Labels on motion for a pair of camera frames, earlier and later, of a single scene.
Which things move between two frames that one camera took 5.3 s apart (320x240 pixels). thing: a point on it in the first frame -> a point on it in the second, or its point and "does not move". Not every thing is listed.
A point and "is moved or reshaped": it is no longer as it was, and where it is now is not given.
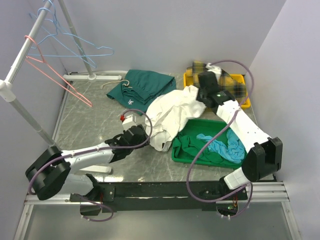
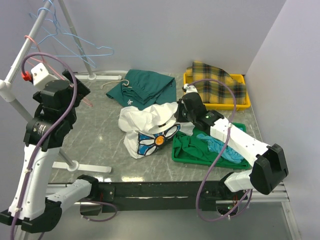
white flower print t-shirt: (167, 113) is moved or reshaped
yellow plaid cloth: (237, 90) does not move
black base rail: (138, 196) does not move
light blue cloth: (233, 149) does not move
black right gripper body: (200, 96) -> (182, 115)
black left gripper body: (142, 140) -> (83, 91)
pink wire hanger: (87, 103) does not move
